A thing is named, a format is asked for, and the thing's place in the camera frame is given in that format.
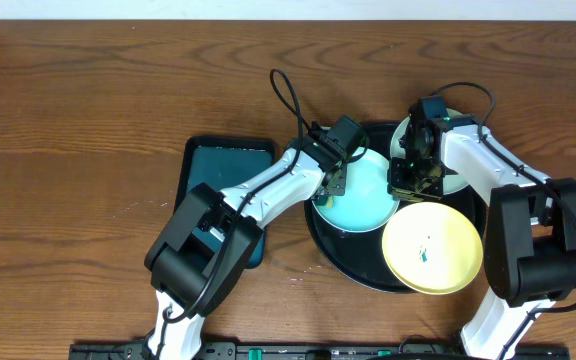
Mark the light blue plate with stain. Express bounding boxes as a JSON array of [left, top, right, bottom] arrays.
[[315, 147, 400, 233]]

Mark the yellow plate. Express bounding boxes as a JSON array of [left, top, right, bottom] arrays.
[[381, 202, 483, 295]]

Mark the yellow green sponge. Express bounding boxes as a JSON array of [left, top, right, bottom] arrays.
[[313, 196, 334, 208]]

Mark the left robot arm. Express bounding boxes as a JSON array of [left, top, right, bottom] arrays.
[[144, 143, 357, 359]]

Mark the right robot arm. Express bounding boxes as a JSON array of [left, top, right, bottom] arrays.
[[382, 114, 576, 359]]

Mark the black rectangular water tray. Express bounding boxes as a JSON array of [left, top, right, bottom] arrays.
[[173, 135, 277, 270]]

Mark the white plate with stain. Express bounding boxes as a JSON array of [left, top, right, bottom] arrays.
[[390, 117, 468, 195]]

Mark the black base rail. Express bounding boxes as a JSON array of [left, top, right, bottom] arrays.
[[67, 340, 570, 360]]

